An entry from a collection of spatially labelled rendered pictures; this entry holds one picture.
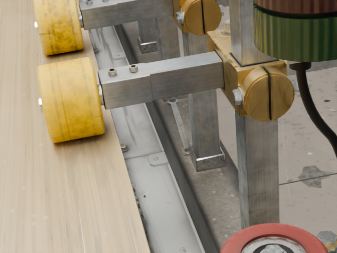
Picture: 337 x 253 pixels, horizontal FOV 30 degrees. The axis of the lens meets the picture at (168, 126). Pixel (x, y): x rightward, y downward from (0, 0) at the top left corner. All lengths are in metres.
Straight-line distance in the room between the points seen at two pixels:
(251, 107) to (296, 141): 1.79
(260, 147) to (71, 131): 0.19
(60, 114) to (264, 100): 0.19
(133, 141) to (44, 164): 0.59
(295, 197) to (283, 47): 1.78
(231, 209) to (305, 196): 1.24
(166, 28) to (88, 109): 0.52
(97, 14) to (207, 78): 0.26
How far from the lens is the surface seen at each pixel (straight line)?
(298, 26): 0.31
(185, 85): 0.64
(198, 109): 0.90
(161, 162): 1.12
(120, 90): 0.63
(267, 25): 0.32
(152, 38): 1.38
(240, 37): 0.59
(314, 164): 2.25
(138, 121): 1.27
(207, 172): 0.94
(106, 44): 1.69
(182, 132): 1.04
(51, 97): 0.61
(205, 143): 0.93
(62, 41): 0.85
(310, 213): 2.02
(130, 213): 0.53
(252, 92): 0.59
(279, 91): 0.60
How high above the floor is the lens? 1.21
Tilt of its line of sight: 29 degrees down
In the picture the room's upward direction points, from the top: 7 degrees counter-clockwise
